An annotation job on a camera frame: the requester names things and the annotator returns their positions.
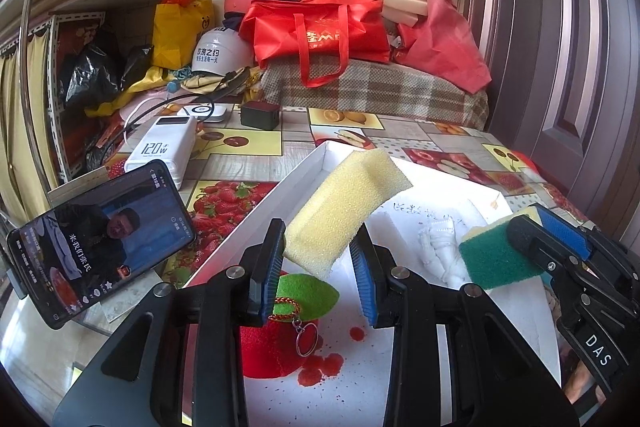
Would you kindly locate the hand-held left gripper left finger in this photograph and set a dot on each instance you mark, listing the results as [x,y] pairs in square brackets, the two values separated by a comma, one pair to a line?
[272,267]

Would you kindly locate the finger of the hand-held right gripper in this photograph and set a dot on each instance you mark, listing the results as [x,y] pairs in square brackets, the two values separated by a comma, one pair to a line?
[565,232]
[530,237]

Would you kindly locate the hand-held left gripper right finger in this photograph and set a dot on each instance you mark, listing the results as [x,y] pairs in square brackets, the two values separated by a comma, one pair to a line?
[362,277]

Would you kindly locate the green and yellow scouring sponge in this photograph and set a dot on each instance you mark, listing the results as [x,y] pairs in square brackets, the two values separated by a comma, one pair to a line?
[490,257]

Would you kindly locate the yellow foam sponge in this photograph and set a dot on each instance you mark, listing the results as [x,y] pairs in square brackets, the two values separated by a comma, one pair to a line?
[340,207]

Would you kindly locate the white cardboard box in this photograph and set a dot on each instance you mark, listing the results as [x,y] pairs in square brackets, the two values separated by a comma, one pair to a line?
[440,197]

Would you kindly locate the white crumpled cloth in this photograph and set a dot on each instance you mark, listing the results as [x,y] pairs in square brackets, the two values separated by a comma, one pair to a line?
[445,252]

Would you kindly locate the fruit printed tablecloth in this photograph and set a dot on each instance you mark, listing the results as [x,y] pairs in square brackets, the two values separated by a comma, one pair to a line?
[240,167]

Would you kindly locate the black power adapter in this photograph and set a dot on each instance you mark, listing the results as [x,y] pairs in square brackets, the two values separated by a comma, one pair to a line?
[260,114]

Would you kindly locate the white power bank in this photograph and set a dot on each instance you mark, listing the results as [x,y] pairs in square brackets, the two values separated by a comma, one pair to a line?
[160,142]

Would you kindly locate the white round charger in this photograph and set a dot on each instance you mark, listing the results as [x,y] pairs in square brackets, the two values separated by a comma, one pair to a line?
[197,112]

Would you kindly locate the black smartphone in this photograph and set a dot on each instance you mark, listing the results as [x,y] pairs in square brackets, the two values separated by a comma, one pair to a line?
[100,247]

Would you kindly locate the plaid cloth covered bench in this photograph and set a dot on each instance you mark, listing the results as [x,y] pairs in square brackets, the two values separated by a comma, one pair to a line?
[375,92]

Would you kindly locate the brown wooden door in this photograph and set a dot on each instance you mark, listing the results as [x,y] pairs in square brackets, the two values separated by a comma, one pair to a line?
[550,32]

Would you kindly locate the red nonwoven bag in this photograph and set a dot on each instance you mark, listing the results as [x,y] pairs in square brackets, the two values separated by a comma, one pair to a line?
[445,42]

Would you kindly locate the white helmet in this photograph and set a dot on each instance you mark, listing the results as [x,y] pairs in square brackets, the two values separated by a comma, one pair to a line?
[220,54]

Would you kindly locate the yellow cloth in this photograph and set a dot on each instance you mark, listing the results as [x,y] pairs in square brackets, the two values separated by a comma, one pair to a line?
[130,94]

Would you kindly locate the red tote bag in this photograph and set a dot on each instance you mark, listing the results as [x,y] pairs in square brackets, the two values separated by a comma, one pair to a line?
[320,32]

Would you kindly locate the yellow paper bag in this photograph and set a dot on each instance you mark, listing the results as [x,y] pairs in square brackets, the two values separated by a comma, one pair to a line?
[180,32]

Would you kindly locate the black plastic bags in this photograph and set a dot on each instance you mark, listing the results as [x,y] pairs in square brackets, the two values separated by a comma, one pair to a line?
[90,67]

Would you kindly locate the metal storage rack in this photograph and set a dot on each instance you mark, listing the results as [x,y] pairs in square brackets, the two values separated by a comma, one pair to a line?
[52,107]

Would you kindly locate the yellow curtain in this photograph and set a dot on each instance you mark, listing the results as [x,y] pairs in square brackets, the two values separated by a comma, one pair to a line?
[12,132]

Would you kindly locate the curved chrome pole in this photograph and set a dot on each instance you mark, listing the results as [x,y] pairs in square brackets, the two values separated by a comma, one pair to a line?
[30,7]

